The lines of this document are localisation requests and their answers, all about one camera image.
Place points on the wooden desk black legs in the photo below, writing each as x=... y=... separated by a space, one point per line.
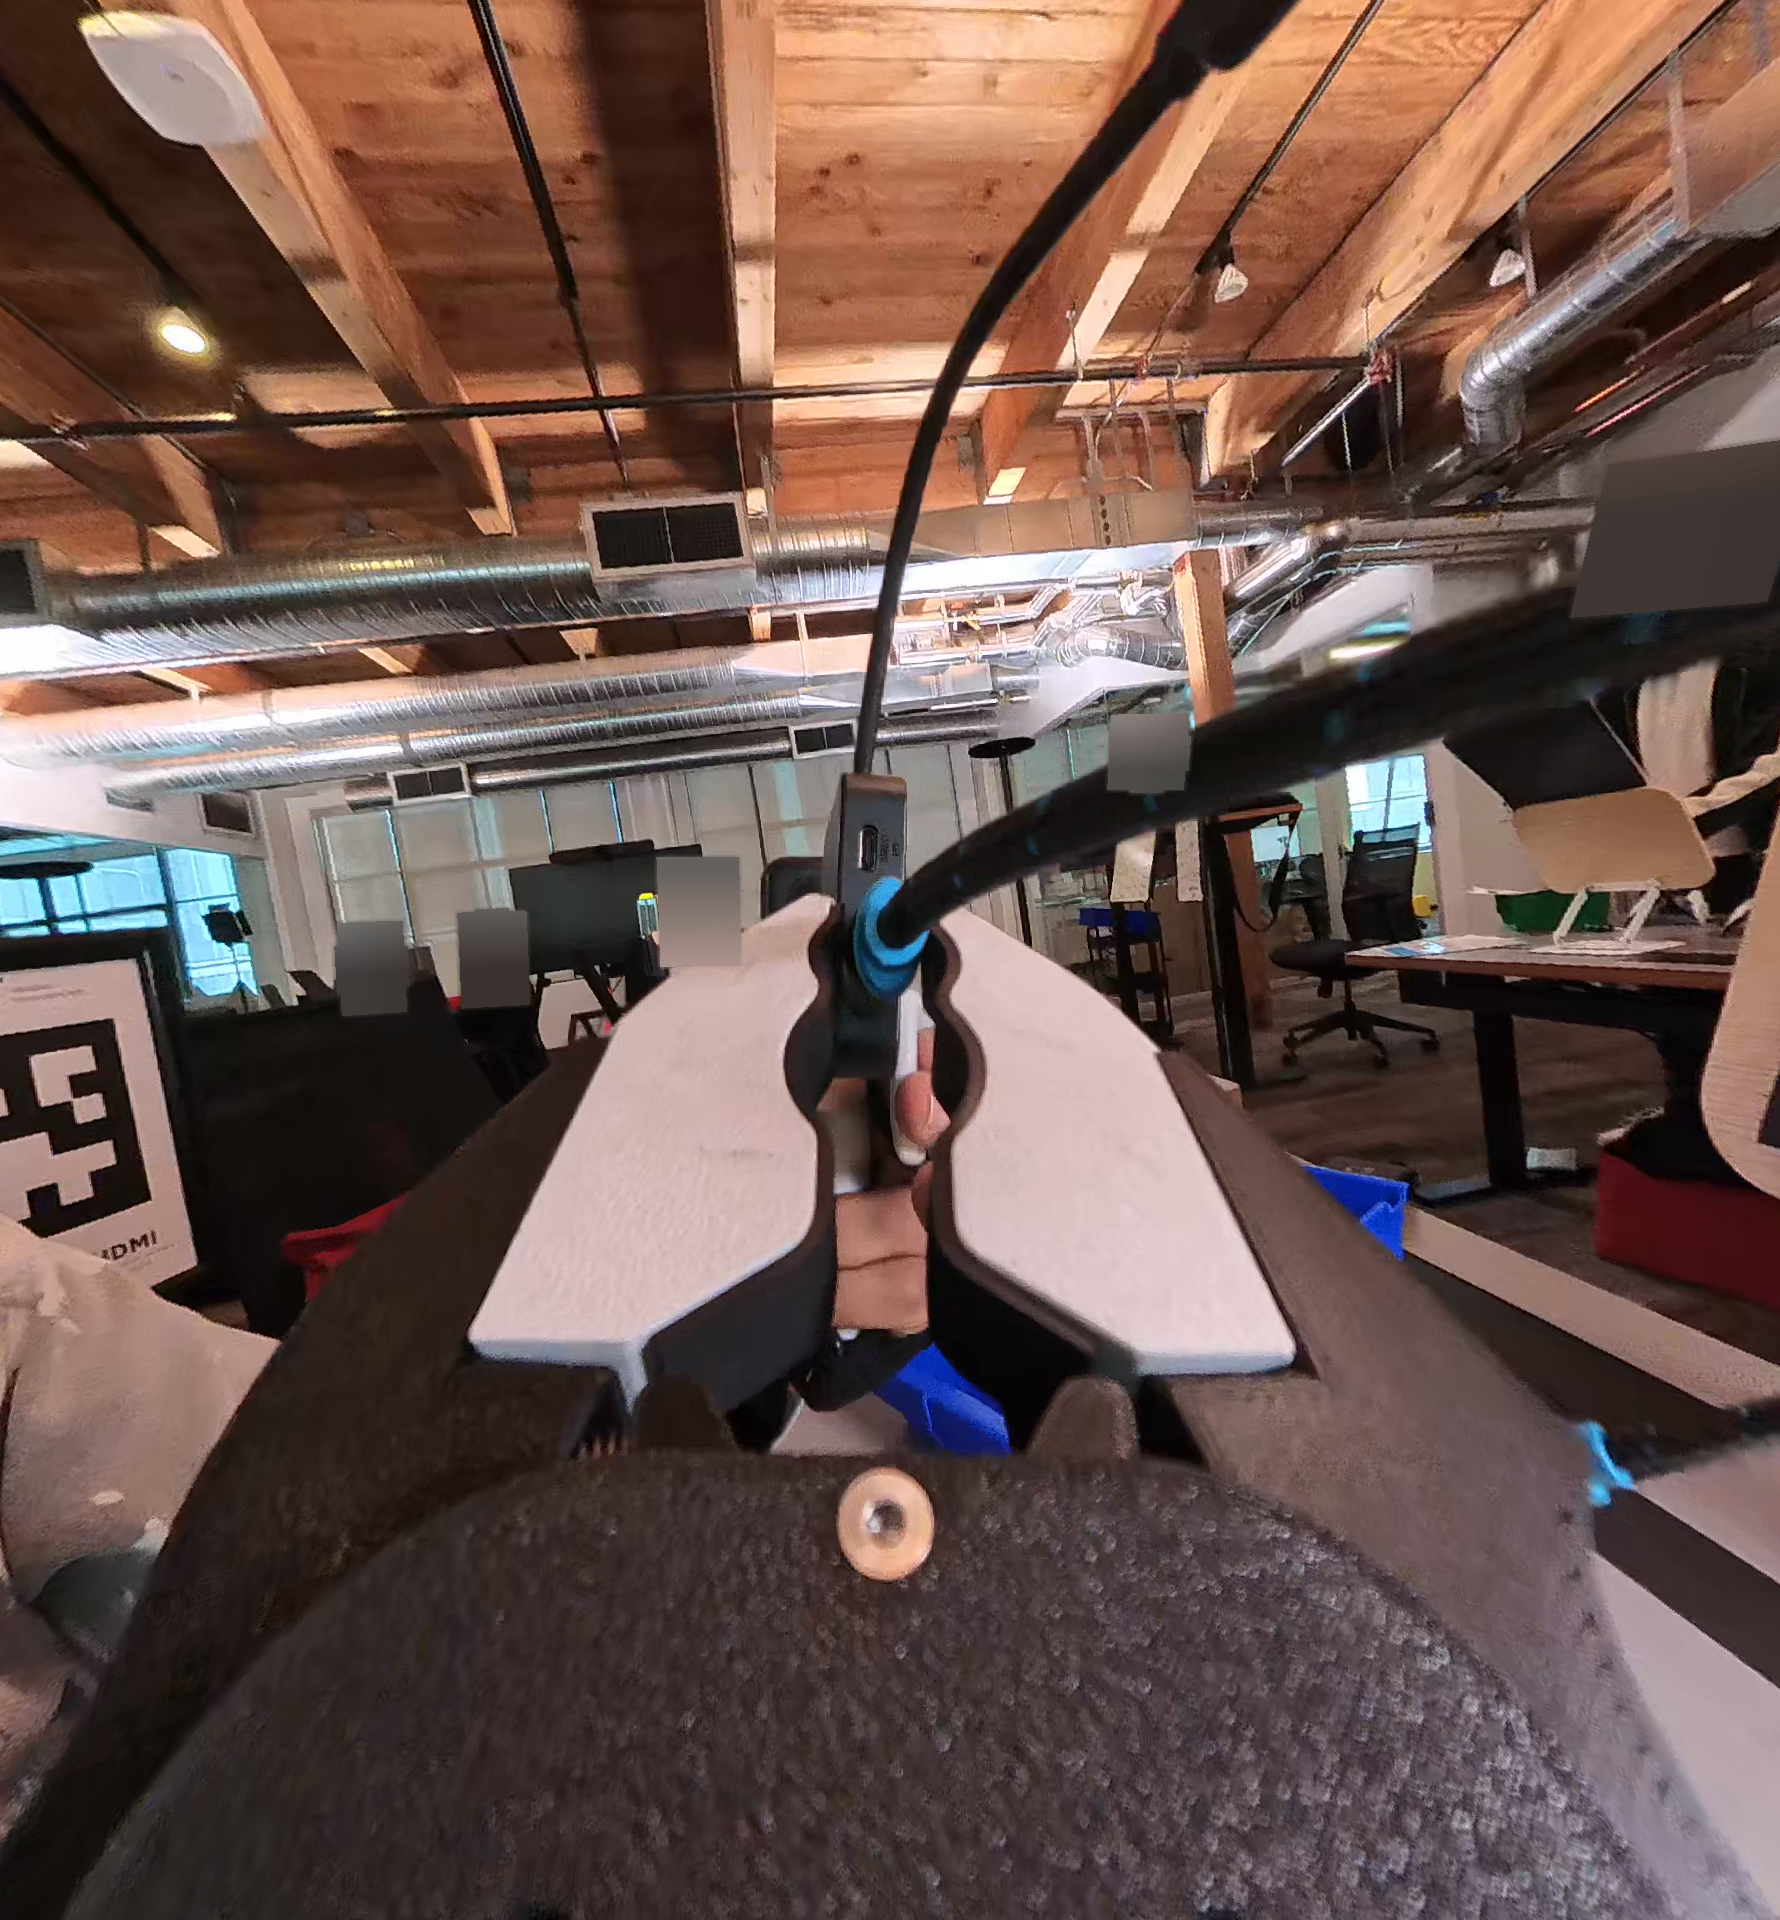
x=1551 y=961

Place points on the white ceiling access point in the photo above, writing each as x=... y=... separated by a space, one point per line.
x=177 y=74

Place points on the black office chair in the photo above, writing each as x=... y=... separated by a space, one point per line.
x=1356 y=946

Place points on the wooden support post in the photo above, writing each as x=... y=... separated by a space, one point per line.
x=1213 y=675

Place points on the round ceiling light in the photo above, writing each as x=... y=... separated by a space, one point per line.
x=183 y=333

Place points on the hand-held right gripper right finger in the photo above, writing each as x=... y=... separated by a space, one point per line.
x=1086 y=1186

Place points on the silver air duct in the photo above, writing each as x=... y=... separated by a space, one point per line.
x=530 y=758
x=380 y=576
x=1566 y=323
x=380 y=705

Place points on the black monitor on stand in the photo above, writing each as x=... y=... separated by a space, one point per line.
x=575 y=908

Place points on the ceiling track spotlight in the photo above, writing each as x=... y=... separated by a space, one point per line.
x=1230 y=281
x=1507 y=266

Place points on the green plastic bin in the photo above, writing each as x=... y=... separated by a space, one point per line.
x=1529 y=911

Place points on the blue plastic bin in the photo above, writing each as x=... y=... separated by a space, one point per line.
x=1356 y=1208

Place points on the red plastic bin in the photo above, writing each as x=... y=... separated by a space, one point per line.
x=1716 y=1245
x=334 y=1245

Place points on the black-faced wooden board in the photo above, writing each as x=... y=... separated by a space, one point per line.
x=1746 y=1020

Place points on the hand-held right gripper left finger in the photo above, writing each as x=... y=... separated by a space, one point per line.
x=680 y=1170

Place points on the black floor lamp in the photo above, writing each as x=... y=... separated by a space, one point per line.
x=1003 y=750

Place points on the small board on stand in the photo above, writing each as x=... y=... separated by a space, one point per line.
x=1610 y=839

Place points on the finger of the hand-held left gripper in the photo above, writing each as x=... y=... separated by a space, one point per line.
x=909 y=1051

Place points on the person's left hand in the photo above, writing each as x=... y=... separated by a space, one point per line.
x=883 y=1259

